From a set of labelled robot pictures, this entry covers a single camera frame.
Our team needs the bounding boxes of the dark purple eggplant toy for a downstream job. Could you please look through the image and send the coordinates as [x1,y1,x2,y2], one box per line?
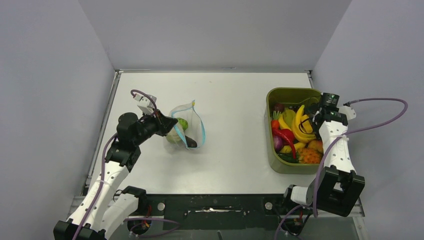
[185,135,198,148]

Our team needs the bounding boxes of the orange carrot toy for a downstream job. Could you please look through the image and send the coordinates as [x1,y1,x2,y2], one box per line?
[270,110,281,129]

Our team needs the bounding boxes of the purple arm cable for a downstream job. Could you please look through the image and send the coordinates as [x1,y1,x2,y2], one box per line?
[274,97,409,240]
[71,89,158,240]

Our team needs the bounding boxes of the clear zip top bag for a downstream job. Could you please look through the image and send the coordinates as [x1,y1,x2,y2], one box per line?
[163,100,206,153]

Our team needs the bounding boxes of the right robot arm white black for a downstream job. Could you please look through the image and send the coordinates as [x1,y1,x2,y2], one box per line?
[281,92,365,217]

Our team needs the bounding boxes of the peach toy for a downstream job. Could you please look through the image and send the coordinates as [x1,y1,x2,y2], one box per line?
[307,139,324,154]

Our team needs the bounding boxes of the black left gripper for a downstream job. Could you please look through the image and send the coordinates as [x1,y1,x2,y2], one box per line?
[133,108,178,146]

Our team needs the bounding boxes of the purple red onion toy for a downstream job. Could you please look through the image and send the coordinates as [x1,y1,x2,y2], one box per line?
[272,135,285,153]

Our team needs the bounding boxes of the yellow bell pepper toy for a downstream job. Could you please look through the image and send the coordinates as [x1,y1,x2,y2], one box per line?
[299,114,314,134]

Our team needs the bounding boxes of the yellow star fruit toy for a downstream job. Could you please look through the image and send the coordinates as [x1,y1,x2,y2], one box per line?
[282,108,296,128]

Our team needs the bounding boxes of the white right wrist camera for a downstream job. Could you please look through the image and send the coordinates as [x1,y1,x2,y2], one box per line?
[339,104,357,121]

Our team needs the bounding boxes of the green custard apple toy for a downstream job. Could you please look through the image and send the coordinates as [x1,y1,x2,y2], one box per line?
[177,117,189,131]

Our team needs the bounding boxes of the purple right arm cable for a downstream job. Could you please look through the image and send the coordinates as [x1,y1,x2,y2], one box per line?
[274,97,409,240]

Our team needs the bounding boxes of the orange spiky fruit toy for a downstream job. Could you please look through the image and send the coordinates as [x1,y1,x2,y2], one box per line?
[296,148,323,164]

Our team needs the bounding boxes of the olive green plastic tub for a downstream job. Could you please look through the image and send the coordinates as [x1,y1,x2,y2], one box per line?
[264,87,321,175]

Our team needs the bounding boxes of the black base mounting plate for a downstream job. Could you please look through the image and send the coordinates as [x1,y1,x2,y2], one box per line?
[132,193,310,231]

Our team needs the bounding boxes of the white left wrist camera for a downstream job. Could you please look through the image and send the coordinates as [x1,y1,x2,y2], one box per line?
[133,93,157,115]

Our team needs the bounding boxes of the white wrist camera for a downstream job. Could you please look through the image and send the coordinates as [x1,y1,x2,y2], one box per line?
[339,104,357,121]
[133,93,157,115]

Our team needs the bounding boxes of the yellow banana bunch toy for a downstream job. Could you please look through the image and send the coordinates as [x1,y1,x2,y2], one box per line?
[291,105,317,144]

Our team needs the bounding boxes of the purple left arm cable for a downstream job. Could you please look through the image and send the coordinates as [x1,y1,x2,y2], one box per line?
[71,89,158,240]

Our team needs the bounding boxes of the dark red plum toy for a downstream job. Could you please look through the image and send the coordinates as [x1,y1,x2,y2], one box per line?
[272,102,285,113]

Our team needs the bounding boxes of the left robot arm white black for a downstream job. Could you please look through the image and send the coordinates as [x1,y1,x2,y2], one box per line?
[53,110,179,240]

